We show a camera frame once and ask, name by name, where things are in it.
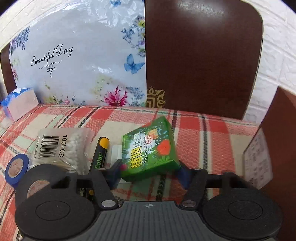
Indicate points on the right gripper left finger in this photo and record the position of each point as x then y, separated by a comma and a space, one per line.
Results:
98, 184

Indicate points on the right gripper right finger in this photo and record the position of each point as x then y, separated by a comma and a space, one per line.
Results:
196, 182

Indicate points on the black yellow Flash Color marker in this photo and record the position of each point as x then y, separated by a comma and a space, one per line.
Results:
97, 163

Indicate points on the cotton swab bag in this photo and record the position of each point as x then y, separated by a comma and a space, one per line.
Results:
63, 147

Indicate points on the green printed small box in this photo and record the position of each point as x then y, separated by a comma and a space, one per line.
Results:
148, 151

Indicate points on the black tape roll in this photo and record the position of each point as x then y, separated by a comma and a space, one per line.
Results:
37, 178

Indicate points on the blue tape roll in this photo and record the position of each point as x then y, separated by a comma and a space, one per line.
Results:
16, 169

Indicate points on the red plaid bed cloth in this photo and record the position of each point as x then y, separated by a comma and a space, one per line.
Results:
203, 141

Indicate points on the red brown cardboard box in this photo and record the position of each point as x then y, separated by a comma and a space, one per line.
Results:
269, 159

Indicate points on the blue tissue pack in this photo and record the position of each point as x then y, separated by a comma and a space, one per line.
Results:
19, 102

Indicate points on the dark brown wooden headboard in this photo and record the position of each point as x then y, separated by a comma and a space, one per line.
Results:
201, 56

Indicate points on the floral plastic wrapped pillow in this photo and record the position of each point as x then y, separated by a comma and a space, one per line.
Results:
84, 53

